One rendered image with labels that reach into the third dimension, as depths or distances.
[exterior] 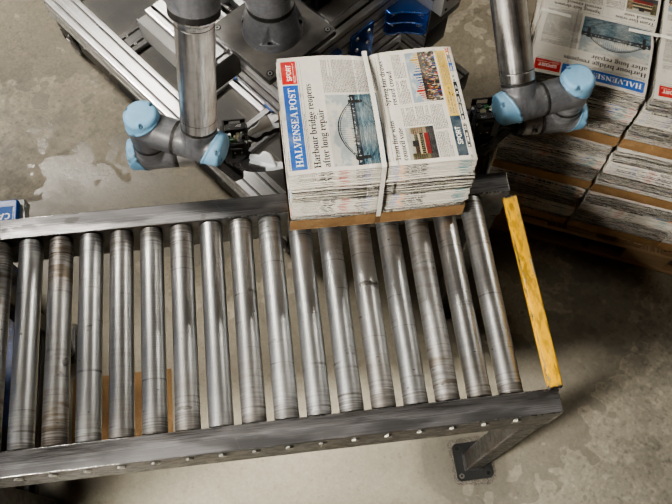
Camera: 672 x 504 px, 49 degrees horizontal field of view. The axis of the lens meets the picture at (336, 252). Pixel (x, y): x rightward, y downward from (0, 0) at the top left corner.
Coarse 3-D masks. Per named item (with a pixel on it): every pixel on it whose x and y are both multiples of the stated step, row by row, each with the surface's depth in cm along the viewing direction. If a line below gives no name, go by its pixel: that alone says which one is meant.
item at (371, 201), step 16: (352, 64) 152; (368, 96) 148; (384, 96) 148; (368, 112) 147; (384, 112) 146; (368, 128) 145; (384, 128) 145; (368, 144) 143; (384, 144) 143; (368, 192) 149; (384, 192) 150; (368, 208) 155; (384, 208) 156
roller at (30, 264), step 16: (32, 240) 159; (32, 256) 157; (32, 272) 156; (32, 288) 155; (16, 304) 154; (32, 304) 153; (16, 320) 152; (32, 320) 152; (16, 336) 150; (32, 336) 151; (16, 352) 149; (32, 352) 150; (16, 368) 147; (32, 368) 148; (16, 384) 146; (32, 384) 147; (16, 400) 145; (32, 400) 146; (16, 416) 143; (32, 416) 145; (16, 432) 142; (32, 432) 144; (16, 448) 141
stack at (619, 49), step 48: (576, 0) 184; (624, 0) 184; (576, 48) 178; (624, 48) 179; (624, 96) 175; (528, 144) 203; (576, 144) 197; (528, 192) 226; (576, 192) 219; (576, 240) 247; (624, 240) 234
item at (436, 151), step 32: (384, 64) 152; (416, 64) 152; (448, 64) 152; (416, 96) 148; (448, 96) 148; (416, 128) 145; (448, 128) 145; (416, 160) 141; (448, 160) 141; (416, 192) 151; (448, 192) 153
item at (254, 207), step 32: (480, 192) 165; (0, 224) 160; (32, 224) 160; (64, 224) 160; (96, 224) 160; (128, 224) 161; (160, 224) 161; (192, 224) 162; (224, 224) 164; (256, 224) 166
